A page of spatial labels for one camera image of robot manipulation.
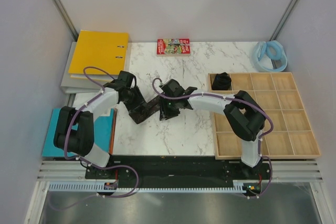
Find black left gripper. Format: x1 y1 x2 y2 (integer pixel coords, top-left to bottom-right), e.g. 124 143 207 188
121 86 148 114

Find brown floral patterned tie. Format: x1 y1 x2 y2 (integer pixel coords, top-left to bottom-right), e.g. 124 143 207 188
129 96 160 124

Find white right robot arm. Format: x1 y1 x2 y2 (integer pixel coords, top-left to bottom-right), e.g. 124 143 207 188
159 79 266 179

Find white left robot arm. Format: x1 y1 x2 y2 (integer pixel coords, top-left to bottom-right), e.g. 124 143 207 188
54 71 148 178

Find orange folder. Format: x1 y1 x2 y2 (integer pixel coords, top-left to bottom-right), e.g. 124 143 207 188
109 109 118 154

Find teal folder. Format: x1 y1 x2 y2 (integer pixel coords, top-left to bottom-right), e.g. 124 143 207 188
41 108 116 158

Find red illustrated book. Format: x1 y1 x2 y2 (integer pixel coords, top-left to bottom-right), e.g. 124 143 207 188
156 38 191 56

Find rolled dark navy tie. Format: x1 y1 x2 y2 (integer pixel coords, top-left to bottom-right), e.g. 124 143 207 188
212 72 232 90

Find light blue headphones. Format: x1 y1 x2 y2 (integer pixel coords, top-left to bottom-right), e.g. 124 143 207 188
250 40 288 72

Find wooden compartment tray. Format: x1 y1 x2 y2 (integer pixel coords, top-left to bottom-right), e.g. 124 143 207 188
217 72 321 159

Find yellow ring binder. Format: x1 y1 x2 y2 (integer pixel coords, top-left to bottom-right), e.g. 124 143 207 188
68 30 129 81

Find grey ring binder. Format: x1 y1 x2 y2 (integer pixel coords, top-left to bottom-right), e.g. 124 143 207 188
61 42 130 93

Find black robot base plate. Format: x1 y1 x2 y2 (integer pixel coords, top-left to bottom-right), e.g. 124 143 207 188
85 155 270 188

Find white slotted cable duct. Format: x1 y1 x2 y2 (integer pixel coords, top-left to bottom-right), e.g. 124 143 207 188
48 181 247 193

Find left aluminium frame post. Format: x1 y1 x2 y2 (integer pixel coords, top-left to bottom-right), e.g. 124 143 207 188
52 0 79 41

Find aluminium frame post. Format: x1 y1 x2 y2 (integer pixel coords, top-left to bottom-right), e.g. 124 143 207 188
52 0 79 41
269 0 300 40

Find right aluminium frame post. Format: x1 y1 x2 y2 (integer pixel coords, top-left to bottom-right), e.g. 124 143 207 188
269 0 300 40

